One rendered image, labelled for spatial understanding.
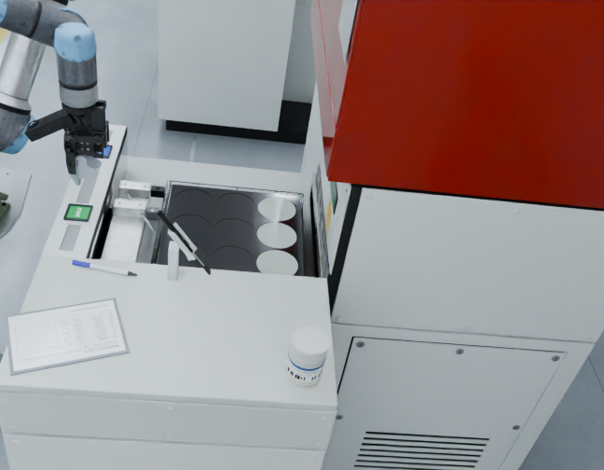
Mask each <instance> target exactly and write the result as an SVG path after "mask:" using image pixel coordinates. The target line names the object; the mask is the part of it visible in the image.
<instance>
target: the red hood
mask: <svg viewBox="0 0 604 470"><path fill-rule="evenodd" d="M310 23H311V32H312V42H313V51H314V61H315V70H316V79H317V89H318V97H319V107H320V116H321V125H322V135H323V153H324V162H325V171H326V176H327V179H328V181H329V182H338V183H348V184H358V185H368V186H377V187H396V188H405V189H415V190H424V191H433V192H443V193H452V194H461V195H471V196H480V197H490V198H499V199H508V200H526V201H537V202H546V203H555V204H565V205H574V206H583V207H593V208H602V209H604V0H313V1H312V7H311V12H310Z"/></svg>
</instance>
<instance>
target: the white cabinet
mask: <svg viewBox="0 0 604 470"><path fill-rule="evenodd" d="M2 435H3V439H4V443H5V448H6V452H7V459H8V464H9V468H10V470H321V469H322V466H323V460H324V456H325V453H326V449H299V448H281V447H264V446H246V445H229V444H212V443H195V442H177V441H160V440H142V439H126V438H108V437H91V436H73V435H40V434H23V433H6V432H3V434H2Z"/></svg>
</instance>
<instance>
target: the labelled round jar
mask: <svg viewBox="0 0 604 470"><path fill-rule="evenodd" d="M328 346H329V339H328V337H327V336H326V335H325V334H324V333H323V332H322V330H320V329H318V328H316V327H311V326H304V327H300V328H298V329H297V330H296V331H295V332H294V334H293V335H292V339H291V344H290V349H289V352H288V357H287V362H286V368H285V373H286V376H287V378H288V379H289V380H290V381H291V382H292V383H294V384H296V385H299V386H304V387H307V386H311V385H314V384H316V383H317V382H318V381H319V380H320V378H321V375H322V373H323V366H324V362H325V358H326V354H327V350H328Z"/></svg>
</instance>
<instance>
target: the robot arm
mask: <svg viewBox="0 0 604 470"><path fill-rule="evenodd" d="M69 1H70V2H72V1H73V2H74V1H75V0H0V28H3V29H6V30H8V31H10V32H11V35H10V38H9V40H8V43H7V48H6V51H5V54H4V57H3V60H2V62H1V65H0V152H3V153H7V154H10V155H14V154H17V153H19V152H20V151H21V150H22V149H23V148H24V147H25V145H26V144H27V142H28V140H30V141H31V142H34V141H36V140H39V139H41V138H43V137H45V136H48V135H50V134H52V133H54V132H56V131H60V130H62V129H63V130H64V131H65V133H64V136H63V142H64V144H63V146H64V151H65V158H66V166H67V170H68V173H69V174H70V176H71V178H72V179H73V181H74V182H75V183H76V185H77V186H80V183H81V179H82V178H91V177H96V176H97V175H98V171H97V170H96V169H97V168H99V167H100V166H101V162H100V161H99V160H98V159H104V153H103V149H104V148H107V142H109V120H105V108H106V100H98V99H99V96H98V77H97V57H96V51H97V43H96V40H95V33H94V31H93V30H92V29H91V28H90V27H88V25H87V23H86V21H85V20H84V18H83V16H82V15H81V14H80V13H79V12H78V11H76V10H75V9H72V8H69V7H67V5H68V2H69ZM46 46H50V47H53V48H54V50H55V53H56V59H57V68H58V79H59V91H60V100H61V101H62V109H61V110H58V111H56V112H54V113H52V114H49V115H47V116H45V117H42V118H40V119H37V120H34V116H33V115H32V114H30V113H31V111H32V107H31V106H30V104H29V102H28V99H29V96H30V93H31V90H32V87H33V85H34V81H35V78H36V75H37V72H38V69H39V66H40V63H41V61H42V58H43V55H44V52H45V49H46ZM99 152H102V154H101V153H99Z"/></svg>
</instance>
